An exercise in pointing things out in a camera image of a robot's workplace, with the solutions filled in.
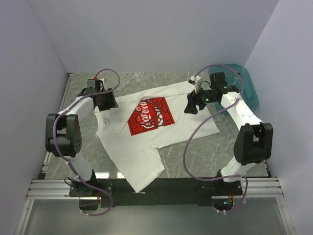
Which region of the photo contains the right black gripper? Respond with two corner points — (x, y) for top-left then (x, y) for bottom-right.
(184, 85), (218, 115)

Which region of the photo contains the white t-shirt red print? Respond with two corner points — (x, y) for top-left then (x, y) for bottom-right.
(94, 81), (219, 193)

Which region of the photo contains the teal plastic bin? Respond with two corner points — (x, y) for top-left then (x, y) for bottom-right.
(208, 64), (259, 112)

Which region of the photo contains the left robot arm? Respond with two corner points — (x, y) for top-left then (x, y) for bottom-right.
(45, 78), (118, 197)

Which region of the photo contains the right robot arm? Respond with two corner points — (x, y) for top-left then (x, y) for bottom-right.
(184, 72), (273, 195)

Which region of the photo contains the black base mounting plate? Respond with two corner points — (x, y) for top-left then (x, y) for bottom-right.
(68, 176), (244, 209)

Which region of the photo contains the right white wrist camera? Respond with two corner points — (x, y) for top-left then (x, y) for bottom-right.
(188, 75), (202, 93)

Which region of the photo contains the aluminium frame rail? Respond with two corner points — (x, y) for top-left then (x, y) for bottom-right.
(26, 178), (284, 200)

